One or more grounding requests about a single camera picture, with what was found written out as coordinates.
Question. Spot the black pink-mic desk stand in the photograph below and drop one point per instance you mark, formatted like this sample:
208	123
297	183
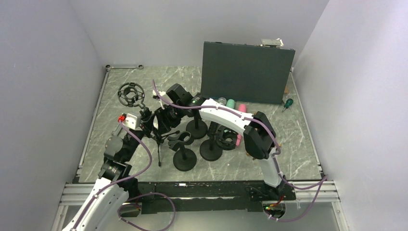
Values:
197	128

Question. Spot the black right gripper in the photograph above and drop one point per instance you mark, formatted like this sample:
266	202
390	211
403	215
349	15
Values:
164	123

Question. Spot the black clip desk stand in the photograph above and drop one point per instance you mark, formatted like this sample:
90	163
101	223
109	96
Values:
184	159

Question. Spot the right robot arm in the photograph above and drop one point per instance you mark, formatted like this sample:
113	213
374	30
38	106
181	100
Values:
260	142

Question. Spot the dark green upright board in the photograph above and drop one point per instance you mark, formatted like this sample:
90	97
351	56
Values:
247	73

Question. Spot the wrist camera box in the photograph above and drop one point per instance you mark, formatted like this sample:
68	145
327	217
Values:
130	121
159	95

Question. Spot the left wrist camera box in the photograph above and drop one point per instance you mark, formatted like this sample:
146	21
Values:
130	121

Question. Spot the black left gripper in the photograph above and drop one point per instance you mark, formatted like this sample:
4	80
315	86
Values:
146	124

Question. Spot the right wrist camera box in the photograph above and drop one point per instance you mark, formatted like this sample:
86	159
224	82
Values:
159	95

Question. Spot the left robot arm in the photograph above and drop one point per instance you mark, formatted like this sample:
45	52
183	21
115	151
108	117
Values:
114	185

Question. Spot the black shock-mount desk stand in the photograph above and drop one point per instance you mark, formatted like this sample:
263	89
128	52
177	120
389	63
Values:
220	139

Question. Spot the black tripod shock-mount stand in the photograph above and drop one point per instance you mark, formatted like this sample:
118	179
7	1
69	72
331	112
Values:
131	94

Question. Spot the mint green microphone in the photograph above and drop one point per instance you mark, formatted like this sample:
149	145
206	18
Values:
230	103

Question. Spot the green-handled screwdriver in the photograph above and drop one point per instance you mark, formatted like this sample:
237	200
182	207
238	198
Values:
287	104

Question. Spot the pink microphone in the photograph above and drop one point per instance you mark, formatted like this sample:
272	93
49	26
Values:
241	108

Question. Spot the metal clamp behind board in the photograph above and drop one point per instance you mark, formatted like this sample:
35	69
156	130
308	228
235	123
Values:
276	43

